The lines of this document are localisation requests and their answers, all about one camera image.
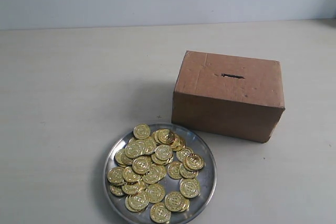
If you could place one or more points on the brown cardboard slotted box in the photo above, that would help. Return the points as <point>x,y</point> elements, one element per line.
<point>228,95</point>

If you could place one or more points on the gold coin top centre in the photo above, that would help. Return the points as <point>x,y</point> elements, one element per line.
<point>165,136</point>

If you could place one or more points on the gold coin top left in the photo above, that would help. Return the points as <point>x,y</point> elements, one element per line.
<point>141,131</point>

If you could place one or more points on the gold coin right dark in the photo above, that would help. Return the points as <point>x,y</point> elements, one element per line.
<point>193,161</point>

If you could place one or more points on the gold coin centre single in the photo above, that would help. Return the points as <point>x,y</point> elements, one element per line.
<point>173,170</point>

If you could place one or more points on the gold coin centre pile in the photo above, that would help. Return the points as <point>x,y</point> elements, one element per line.
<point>141,165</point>

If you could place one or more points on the round steel plate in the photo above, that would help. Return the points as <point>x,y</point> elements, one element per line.
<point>206,177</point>

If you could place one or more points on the gold coin lower right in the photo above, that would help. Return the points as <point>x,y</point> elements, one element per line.
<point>190,188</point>

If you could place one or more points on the gold coin far left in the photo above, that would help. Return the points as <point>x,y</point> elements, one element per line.
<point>115,176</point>

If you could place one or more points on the gold coin bottom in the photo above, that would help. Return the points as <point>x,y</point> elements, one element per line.
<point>159,213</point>

